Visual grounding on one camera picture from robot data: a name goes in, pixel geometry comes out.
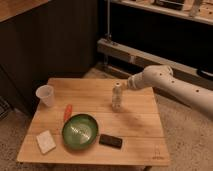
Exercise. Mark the long wooden bench beam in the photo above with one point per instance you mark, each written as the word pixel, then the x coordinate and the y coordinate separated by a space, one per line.
pixel 144 59

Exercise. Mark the orange carrot toy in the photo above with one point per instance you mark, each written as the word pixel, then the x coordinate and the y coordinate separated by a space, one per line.
pixel 67 113

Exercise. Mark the yellowish gripper finger tip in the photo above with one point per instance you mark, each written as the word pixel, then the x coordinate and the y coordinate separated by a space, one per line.
pixel 124 85

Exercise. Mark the black rectangular phone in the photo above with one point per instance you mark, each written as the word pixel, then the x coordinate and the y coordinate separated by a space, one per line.
pixel 110 141

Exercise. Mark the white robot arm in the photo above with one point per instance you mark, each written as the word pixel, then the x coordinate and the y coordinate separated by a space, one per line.
pixel 161 77

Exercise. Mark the wooden low table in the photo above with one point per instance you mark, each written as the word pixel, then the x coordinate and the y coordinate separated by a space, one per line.
pixel 137 123

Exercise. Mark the translucent plastic cup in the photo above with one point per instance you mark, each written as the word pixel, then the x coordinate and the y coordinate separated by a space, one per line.
pixel 46 94

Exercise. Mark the metal vertical pole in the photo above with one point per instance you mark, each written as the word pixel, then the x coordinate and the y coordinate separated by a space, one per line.
pixel 108 34

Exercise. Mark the upper wooden shelf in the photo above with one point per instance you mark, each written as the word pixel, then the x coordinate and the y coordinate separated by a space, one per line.
pixel 195 10

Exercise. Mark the clear plastic water bottle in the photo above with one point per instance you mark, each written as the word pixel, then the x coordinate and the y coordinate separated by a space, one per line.
pixel 117 96

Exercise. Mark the green bowl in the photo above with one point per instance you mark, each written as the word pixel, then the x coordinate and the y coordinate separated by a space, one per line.
pixel 80 131

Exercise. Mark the white sponge block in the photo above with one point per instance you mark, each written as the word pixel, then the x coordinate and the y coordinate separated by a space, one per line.
pixel 45 142

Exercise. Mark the dark wooden cabinet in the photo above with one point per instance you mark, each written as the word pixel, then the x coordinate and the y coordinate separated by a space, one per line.
pixel 57 39

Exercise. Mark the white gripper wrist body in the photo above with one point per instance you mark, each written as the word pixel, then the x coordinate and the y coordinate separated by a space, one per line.
pixel 131 83

